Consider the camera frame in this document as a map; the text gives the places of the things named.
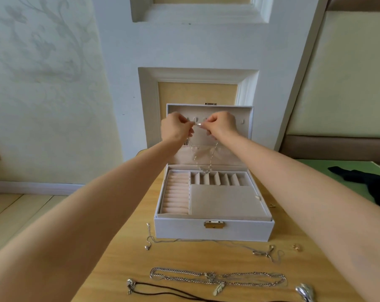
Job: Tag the person's right hand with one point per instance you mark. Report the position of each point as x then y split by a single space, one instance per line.
221 125

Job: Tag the person's left hand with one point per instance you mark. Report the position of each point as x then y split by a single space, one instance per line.
177 129

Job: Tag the white jewelry box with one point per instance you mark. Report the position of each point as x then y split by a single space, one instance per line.
231 201

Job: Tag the small earrings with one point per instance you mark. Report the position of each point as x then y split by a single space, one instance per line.
297 247

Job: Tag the person's left forearm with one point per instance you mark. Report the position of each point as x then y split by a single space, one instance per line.
70 229

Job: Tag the person's right forearm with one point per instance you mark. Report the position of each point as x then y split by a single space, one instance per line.
316 204

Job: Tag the black cloth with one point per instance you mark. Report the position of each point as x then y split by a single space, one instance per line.
366 179

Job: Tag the beige padded wall panel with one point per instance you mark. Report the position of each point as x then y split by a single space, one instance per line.
347 78

